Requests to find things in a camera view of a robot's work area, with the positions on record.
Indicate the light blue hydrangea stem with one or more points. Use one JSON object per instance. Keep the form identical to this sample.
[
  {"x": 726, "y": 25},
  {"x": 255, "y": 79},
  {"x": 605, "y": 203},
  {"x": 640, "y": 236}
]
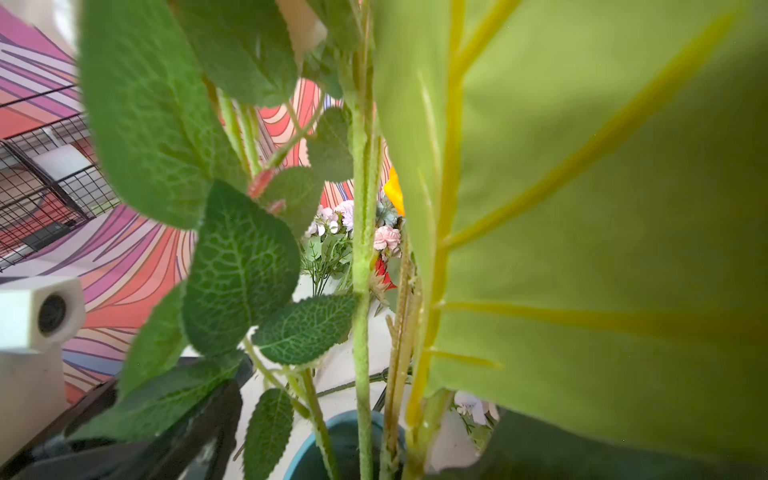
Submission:
[{"x": 585, "y": 185}]

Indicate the small black device in basket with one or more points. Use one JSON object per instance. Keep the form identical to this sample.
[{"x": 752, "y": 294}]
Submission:
[{"x": 46, "y": 235}]

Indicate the peach rose leafy stem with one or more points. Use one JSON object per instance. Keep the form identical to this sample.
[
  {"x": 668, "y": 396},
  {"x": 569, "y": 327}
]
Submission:
[{"x": 228, "y": 118}]

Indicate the pink purple mixed bouquet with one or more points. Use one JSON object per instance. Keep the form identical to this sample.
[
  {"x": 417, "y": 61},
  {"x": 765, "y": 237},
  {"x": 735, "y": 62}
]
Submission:
[{"x": 327, "y": 248}]

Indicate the pink rose green bouquet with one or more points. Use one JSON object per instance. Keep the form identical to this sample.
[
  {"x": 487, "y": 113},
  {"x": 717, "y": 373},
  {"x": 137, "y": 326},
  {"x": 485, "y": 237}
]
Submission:
[{"x": 387, "y": 238}]

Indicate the orange poppy flower stem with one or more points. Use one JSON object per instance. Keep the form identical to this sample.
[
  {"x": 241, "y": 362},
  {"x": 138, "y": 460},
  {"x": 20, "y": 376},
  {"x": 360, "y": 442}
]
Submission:
[{"x": 400, "y": 361}]

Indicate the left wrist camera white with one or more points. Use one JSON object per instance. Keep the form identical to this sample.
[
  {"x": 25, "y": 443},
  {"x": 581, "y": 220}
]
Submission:
[{"x": 38, "y": 315}]

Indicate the red protea flower stem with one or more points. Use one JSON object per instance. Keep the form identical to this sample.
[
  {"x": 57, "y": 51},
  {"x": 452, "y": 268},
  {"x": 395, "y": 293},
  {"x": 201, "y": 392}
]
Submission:
[{"x": 381, "y": 275}]

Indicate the black wire basket left wall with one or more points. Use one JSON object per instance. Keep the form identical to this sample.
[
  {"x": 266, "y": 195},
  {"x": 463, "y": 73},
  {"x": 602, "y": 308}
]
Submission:
[{"x": 30, "y": 199}]

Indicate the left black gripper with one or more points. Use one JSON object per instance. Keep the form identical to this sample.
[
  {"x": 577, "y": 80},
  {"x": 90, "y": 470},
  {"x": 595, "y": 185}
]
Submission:
[{"x": 181, "y": 425}]

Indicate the teal ceramic vase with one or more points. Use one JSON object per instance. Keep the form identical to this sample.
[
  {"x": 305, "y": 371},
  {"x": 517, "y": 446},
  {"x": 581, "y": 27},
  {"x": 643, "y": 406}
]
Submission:
[{"x": 307, "y": 462}]

